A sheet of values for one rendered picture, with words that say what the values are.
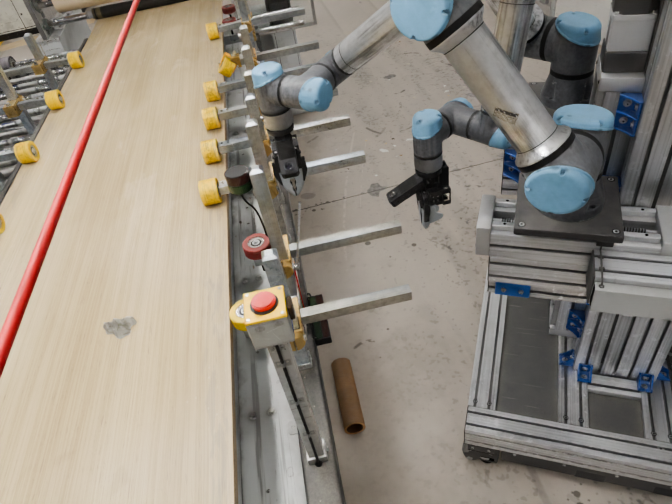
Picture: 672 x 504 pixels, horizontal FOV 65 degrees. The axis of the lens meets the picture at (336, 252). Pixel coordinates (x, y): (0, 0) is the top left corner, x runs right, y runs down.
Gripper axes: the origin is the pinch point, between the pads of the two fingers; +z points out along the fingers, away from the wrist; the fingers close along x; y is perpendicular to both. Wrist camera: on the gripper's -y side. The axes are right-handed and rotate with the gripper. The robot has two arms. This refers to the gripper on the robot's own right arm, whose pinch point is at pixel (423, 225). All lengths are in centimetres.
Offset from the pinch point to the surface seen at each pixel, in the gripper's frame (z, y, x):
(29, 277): -82, -49, -90
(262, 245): -8.0, -46.6, -2.5
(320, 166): -12.6, -25.4, 23.2
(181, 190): -7, -72, 35
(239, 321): -8, -54, -29
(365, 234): -2.9, -17.6, -1.8
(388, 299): -1.6, -17.1, -26.8
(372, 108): 83, 29, 234
